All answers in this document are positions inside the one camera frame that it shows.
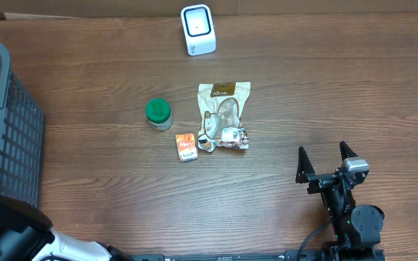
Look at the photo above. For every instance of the beige snack bag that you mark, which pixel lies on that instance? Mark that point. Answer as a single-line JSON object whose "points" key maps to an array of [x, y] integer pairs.
{"points": [[221, 106]]}

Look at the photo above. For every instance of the green lidded jar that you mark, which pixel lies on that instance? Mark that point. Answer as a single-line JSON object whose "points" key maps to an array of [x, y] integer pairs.
{"points": [[158, 112]]}

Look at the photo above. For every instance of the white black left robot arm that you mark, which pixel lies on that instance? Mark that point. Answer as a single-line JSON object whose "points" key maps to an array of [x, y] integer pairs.
{"points": [[26, 233]]}

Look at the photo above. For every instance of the orange Kleenex tissue pack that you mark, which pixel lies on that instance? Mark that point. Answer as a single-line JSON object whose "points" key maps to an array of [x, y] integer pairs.
{"points": [[186, 147]]}

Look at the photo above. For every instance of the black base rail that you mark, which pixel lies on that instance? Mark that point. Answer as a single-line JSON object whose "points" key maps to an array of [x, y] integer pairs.
{"points": [[230, 257]]}

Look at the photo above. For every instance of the white barcode scanner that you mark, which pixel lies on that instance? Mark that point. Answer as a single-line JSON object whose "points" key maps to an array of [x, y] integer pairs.
{"points": [[198, 28]]}

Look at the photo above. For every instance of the grey plastic mesh basket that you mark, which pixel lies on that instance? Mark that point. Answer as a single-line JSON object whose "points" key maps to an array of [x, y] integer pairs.
{"points": [[22, 136]]}

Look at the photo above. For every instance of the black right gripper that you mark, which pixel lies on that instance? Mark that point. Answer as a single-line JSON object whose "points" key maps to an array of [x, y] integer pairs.
{"points": [[320, 180]]}

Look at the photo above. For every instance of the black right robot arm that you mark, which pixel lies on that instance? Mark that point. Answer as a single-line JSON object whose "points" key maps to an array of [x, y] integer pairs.
{"points": [[357, 227]]}

